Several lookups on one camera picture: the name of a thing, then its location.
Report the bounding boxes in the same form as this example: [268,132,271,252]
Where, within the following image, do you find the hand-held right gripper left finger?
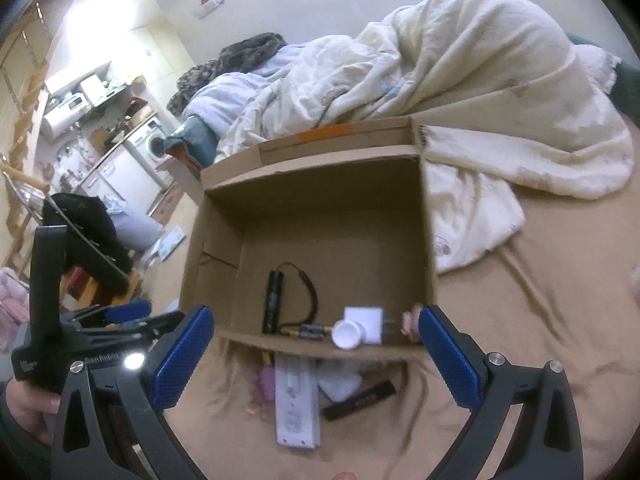
[50,305,216,480]

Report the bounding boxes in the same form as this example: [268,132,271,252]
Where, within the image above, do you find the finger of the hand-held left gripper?
[62,301,153,326]
[82,311,186,343]

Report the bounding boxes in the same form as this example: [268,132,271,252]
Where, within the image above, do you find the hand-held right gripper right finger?
[419,305,583,480]

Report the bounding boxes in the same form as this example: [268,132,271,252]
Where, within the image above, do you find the pink lip balm tube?
[257,365,277,403]

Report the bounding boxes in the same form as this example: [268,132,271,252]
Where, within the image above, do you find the white power adapter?
[344,306,398,347]

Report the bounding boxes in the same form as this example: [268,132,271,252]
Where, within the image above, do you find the black cylindrical tube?
[322,381,398,422]

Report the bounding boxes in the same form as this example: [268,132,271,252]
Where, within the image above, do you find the small white jar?
[332,320,364,351]

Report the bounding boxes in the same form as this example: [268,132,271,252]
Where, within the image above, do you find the black flashlight with cord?
[262,261,319,336]

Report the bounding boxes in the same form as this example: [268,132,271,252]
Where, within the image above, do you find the white power strip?
[275,354,321,449]

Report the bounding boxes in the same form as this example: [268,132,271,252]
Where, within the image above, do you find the brown cardboard box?
[179,116,437,363]

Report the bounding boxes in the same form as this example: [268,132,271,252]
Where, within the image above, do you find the person's left forearm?
[0,400,53,480]

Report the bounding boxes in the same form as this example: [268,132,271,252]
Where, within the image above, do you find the person's left hand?
[5,380,63,446]

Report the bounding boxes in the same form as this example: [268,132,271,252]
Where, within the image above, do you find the wooden stool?
[60,265,143,313]

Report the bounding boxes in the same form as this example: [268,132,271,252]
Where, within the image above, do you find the pink plush slippers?
[0,267,32,352]

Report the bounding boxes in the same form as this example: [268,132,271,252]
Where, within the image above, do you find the black jacket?
[42,192,133,293]

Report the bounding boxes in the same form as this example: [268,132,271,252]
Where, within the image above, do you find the bed with tan sheet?
[162,32,640,480]

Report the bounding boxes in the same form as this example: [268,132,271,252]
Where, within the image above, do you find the pale laundry bag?
[102,200,166,251]

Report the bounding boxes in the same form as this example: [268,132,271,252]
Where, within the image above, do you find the pale blue booklet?
[155,227,187,263]

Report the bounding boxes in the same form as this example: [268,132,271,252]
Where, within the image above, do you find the brown floor rug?
[150,185,183,223]

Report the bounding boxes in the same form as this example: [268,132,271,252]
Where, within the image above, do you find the white kitchen base cabinet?
[82,147,166,216]

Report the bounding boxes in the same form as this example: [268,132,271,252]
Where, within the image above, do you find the wooden staircase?
[0,0,56,281]

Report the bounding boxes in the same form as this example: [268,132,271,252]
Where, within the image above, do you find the white water heater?
[41,95,86,138]

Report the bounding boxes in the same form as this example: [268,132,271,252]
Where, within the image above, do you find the white washing machine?
[125,117,173,171]

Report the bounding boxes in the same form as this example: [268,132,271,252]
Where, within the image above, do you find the range hood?
[80,75,126,108]

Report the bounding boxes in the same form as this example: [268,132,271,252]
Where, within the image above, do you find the lavender blanket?
[182,42,301,141]

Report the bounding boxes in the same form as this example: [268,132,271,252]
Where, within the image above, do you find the tall white wardrobe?
[117,25,198,106]

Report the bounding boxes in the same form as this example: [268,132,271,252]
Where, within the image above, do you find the cream bear print duvet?
[212,0,636,275]

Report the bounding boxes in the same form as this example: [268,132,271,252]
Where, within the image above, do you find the dark patterned blanket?
[166,32,287,116]

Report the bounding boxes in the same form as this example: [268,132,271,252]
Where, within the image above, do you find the floral ruffled pillow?
[575,44,621,93]

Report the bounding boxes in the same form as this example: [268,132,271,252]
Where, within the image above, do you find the white wall cabinet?
[45,61,113,95]

